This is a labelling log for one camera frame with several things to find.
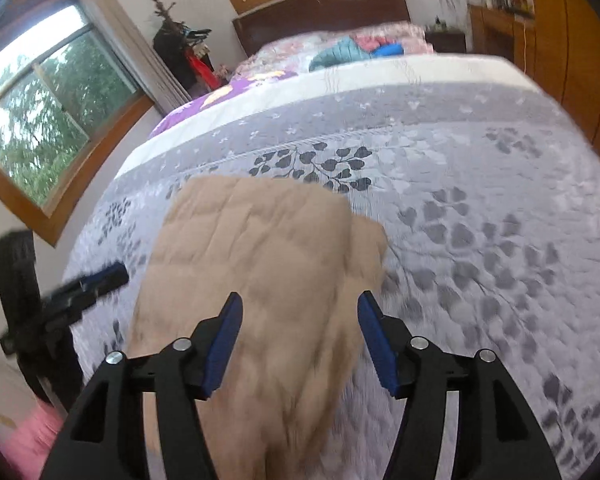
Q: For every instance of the bed with floral quilt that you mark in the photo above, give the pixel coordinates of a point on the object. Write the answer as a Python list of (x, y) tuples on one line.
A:
[(480, 200)]

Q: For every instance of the beige pleated curtain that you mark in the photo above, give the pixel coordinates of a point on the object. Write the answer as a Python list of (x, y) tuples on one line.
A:
[(140, 50)]

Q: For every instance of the wooden desk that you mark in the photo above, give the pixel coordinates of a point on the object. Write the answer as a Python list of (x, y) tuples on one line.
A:
[(500, 35)]

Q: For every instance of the pile of colourful clothes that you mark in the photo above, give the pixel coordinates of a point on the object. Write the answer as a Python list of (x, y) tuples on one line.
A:
[(380, 45)]

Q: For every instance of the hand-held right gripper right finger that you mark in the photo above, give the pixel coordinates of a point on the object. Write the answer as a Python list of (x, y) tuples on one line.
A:
[(377, 340)]

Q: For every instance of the dark wooden headboard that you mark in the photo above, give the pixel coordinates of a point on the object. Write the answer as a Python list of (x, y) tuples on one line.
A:
[(320, 15)]

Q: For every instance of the beige quilted jacket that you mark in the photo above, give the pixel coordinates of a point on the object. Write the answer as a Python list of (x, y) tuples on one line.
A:
[(270, 270)]

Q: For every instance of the black coat rack with clothes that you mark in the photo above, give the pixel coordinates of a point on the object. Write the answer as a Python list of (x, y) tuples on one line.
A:
[(177, 45)]

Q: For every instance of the dark nightstand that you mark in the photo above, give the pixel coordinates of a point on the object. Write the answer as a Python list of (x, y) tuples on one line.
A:
[(445, 41)]

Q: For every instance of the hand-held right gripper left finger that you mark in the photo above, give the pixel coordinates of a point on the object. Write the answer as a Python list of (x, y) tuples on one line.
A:
[(227, 340)]

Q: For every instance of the pink cloth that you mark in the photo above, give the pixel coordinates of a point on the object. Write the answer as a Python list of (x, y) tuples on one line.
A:
[(32, 435)]

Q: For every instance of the wooden wardrobe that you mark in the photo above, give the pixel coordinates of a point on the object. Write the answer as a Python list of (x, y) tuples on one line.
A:
[(575, 45)]

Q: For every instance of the teal puffer jacket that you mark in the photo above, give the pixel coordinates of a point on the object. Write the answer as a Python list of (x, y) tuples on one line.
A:
[(340, 55)]

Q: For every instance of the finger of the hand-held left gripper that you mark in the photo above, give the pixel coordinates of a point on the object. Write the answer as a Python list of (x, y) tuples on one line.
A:
[(102, 280)]

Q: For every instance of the purple floral quilt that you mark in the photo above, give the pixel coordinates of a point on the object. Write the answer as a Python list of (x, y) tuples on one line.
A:
[(220, 95)]

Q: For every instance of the red hanging garment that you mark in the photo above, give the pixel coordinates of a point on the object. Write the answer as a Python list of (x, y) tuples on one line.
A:
[(204, 70)]

